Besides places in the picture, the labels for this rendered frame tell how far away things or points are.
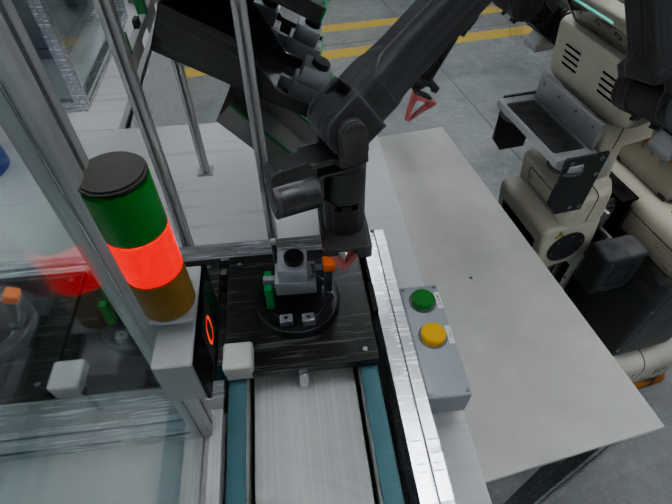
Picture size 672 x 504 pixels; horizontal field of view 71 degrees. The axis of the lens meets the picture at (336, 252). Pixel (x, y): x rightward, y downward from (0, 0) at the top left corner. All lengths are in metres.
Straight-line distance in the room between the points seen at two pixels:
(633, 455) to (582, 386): 1.04
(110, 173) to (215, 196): 0.83
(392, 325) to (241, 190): 0.57
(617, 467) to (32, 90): 1.87
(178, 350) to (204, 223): 0.69
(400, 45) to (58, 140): 0.36
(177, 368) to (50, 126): 0.23
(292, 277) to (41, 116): 0.46
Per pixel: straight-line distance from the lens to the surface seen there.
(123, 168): 0.37
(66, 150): 0.36
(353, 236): 0.64
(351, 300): 0.81
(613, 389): 0.97
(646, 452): 2.01
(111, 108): 1.62
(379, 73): 0.55
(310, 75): 0.80
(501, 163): 2.82
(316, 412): 0.77
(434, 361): 0.77
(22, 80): 0.33
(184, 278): 0.44
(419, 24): 0.57
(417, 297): 0.82
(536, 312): 1.01
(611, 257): 1.34
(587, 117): 1.12
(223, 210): 1.15
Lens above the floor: 1.62
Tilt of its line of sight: 48 degrees down
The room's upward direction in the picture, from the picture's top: straight up
